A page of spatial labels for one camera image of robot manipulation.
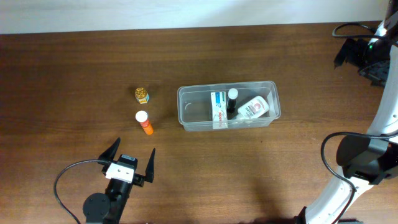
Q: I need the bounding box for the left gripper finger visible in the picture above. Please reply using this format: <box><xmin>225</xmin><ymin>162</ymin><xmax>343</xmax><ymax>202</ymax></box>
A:
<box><xmin>145</xmin><ymin>148</ymin><xmax>155</xmax><ymax>183</ymax></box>
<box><xmin>98</xmin><ymin>138</ymin><xmax>121</xmax><ymax>162</ymax></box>

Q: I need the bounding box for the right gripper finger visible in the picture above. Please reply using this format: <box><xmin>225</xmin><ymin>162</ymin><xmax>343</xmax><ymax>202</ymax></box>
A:
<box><xmin>358</xmin><ymin>60</ymin><xmax>390</xmax><ymax>87</ymax></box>
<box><xmin>333</xmin><ymin>43</ymin><xmax>354</xmax><ymax>68</ymax></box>

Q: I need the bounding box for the orange tablet tube white cap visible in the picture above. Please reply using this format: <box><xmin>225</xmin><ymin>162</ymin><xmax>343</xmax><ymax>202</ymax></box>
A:
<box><xmin>136</xmin><ymin>111</ymin><xmax>154</xmax><ymax>135</ymax></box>

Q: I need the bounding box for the white blue medicine box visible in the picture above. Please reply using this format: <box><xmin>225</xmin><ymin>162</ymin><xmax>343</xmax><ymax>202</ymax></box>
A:
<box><xmin>211</xmin><ymin>91</ymin><xmax>228</xmax><ymax>129</ymax></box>

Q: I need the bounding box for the dark bottle white cap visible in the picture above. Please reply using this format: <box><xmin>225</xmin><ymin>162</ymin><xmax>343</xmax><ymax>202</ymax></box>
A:
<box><xmin>226</xmin><ymin>88</ymin><xmax>238</xmax><ymax>114</ymax></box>

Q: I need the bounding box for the white spray bottle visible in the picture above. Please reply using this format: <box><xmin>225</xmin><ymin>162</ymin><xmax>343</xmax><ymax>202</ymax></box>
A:
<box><xmin>233</xmin><ymin>96</ymin><xmax>269</xmax><ymax>120</ymax></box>

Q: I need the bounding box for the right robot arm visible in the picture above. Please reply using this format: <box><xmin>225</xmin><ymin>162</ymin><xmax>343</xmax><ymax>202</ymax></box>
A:
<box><xmin>294</xmin><ymin>0</ymin><xmax>397</xmax><ymax>224</ymax></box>

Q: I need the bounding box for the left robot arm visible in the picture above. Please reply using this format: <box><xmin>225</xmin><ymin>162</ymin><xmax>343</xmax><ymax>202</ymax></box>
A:
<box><xmin>83</xmin><ymin>138</ymin><xmax>155</xmax><ymax>224</ymax></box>

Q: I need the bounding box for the clear plastic container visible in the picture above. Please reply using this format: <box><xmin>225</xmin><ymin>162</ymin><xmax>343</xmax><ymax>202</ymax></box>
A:
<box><xmin>177</xmin><ymin>81</ymin><xmax>282</xmax><ymax>131</ymax></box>

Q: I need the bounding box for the small gold-lid balm jar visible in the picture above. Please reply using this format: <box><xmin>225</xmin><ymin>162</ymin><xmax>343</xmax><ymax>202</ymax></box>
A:
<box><xmin>134</xmin><ymin>87</ymin><xmax>150</xmax><ymax>104</ymax></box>

